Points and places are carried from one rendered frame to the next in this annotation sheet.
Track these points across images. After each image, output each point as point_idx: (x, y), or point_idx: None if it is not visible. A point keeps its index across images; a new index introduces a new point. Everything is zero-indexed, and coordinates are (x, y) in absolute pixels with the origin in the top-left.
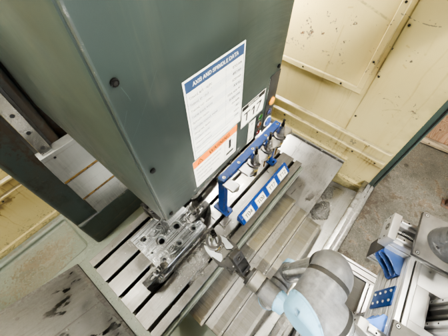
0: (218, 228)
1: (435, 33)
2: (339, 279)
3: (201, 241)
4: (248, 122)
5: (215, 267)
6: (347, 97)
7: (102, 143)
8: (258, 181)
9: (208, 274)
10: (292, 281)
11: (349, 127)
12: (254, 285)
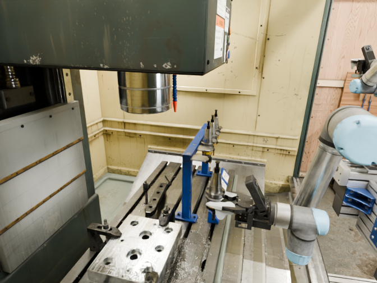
0: (192, 234)
1: (284, 39)
2: (359, 107)
3: (179, 254)
4: (225, 32)
5: (214, 270)
6: (247, 102)
7: None
8: (206, 189)
9: (210, 281)
10: (311, 204)
11: (257, 127)
12: (284, 210)
